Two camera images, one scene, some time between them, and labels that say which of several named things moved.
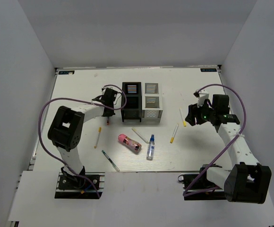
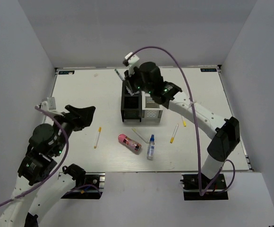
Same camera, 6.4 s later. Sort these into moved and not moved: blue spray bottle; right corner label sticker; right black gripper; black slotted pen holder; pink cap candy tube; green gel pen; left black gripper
Moved: green gel pen; right black gripper; left black gripper
Not moved: pink cap candy tube; right corner label sticker; blue spray bottle; black slotted pen holder
